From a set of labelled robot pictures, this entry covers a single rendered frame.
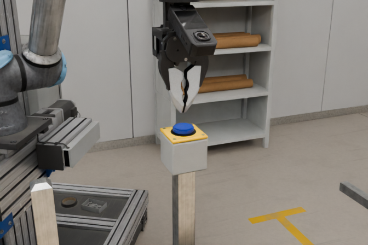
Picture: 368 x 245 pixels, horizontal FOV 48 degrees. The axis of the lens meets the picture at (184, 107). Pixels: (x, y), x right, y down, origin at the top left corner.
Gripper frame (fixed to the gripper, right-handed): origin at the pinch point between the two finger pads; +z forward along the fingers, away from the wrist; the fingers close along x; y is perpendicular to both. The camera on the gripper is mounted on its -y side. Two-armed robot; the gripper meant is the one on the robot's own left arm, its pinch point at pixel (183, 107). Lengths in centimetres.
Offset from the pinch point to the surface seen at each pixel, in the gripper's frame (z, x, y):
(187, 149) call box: 6.9, 0.6, -3.2
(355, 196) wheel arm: 46, -68, 22
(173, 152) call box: 7.2, 3.2, -3.2
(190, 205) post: 19.9, -0.7, -1.5
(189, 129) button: 3.9, -0.6, -1.4
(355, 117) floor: 127, -296, 249
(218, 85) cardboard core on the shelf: 70, -125, 232
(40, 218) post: 16.0, 26.7, -1.5
